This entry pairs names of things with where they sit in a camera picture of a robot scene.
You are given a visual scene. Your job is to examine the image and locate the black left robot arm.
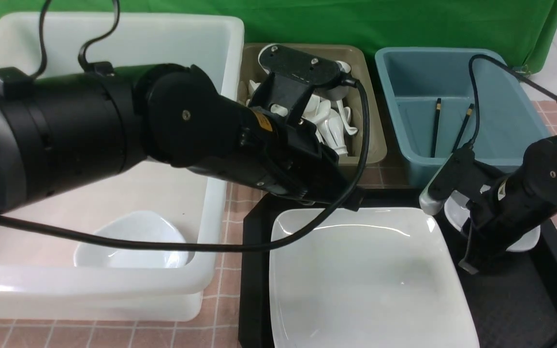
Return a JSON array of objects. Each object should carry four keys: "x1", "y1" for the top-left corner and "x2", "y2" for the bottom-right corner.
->
[{"x1": 0, "y1": 62, "x2": 364, "y2": 214}]

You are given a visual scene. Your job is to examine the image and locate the black serving tray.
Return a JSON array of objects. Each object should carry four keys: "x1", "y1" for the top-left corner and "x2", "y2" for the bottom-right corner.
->
[{"x1": 238, "y1": 188, "x2": 557, "y2": 348}]

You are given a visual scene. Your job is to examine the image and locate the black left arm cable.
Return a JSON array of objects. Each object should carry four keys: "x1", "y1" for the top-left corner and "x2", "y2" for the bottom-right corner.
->
[{"x1": 0, "y1": 0, "x2": 372, "y2": 253}]

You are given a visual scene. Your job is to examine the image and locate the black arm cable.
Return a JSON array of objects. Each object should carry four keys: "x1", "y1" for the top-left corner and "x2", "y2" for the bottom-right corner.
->
[
  {"x1": 0, "y1": 0, "x2": 372, "y2": 253},
  {"x1": 467, "y1": 54, "x2": 557, "y2": 150}
]

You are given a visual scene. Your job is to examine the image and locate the green backdrop cloth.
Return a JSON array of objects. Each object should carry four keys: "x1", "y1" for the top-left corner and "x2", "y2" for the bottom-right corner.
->
[{"x1": 0, "y1": 0, "x2": 557, "y2": 74}]

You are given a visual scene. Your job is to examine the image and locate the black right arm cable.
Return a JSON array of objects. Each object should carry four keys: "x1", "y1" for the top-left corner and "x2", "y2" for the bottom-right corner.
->
[{"x1": 467, "y1": 54, "x2": 557, "y2": 150}]

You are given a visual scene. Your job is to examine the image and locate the small white bowl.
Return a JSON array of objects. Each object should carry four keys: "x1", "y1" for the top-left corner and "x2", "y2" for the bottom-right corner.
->
[
  {"x1": 443, "y1": 191, "x2": 541, "y2": 252},
  {"x1": 73, "y1": 210, "x2": 190, "y2": 269}
]

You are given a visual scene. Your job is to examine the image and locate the olive plastic bin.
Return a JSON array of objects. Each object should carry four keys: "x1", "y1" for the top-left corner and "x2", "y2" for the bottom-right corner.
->
[{"x1": 231, "y1": 43, "x2": 388, "y2": 189}]

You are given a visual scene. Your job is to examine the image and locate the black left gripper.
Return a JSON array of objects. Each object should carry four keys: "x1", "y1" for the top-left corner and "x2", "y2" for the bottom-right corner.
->
[{"x1": 190, "y1": 107, "x2": 353, "y2": 204}]

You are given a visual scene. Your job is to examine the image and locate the white spoon right edge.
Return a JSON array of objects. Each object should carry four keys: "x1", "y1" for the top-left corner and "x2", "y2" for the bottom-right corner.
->
[{"x1": 331, "y1": 101, "x2": 358, "y2": 136}]

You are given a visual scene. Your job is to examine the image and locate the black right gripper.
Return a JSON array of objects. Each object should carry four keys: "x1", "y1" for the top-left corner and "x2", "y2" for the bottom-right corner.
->
[{"x1": 458, "y1": 179, "x2": 550, "y2": 275}]

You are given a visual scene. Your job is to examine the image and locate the large white plastic bin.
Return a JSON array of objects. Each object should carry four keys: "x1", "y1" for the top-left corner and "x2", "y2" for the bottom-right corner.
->
[{"x1": 0, "y1": 13, "x2": 245, "y2": 321}]

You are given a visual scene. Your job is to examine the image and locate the black chopstick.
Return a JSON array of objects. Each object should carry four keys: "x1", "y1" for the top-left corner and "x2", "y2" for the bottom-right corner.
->
[
  {"x1": 430, "y1": 98, "x2": 441, "y2": 158},
  {"x1": 451, "y1": 103, "x2": 475, "y2": 154}
]

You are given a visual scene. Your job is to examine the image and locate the teal plastic bin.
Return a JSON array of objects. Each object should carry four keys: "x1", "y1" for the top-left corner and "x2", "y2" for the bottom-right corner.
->
[{"x1": 374, "y1": 47, "x2": 550, "y2": 188}]

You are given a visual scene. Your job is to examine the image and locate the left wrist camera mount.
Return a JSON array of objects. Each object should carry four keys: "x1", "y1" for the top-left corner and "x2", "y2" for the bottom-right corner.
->
[{"x1": 249, "y1": 44, "x2": 357, "y2": 126}]

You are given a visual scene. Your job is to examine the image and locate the pink checkered tablecloth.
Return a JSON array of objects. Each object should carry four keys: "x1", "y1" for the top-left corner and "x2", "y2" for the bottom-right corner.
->
[{"x1": 0, "y1": 101, "x2": 557, "y2": 348}]

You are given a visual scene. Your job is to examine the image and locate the large white square plate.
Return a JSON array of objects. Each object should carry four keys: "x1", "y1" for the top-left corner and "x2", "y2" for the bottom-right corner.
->
[{"x1": 269, "y1": 207, "x2": 480, "y2": 348}]

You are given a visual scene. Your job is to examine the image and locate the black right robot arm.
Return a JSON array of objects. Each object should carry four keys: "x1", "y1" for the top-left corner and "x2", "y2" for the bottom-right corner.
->
[{"x1": 458, "y1": 136, "x2": 557, "y2": 275}]

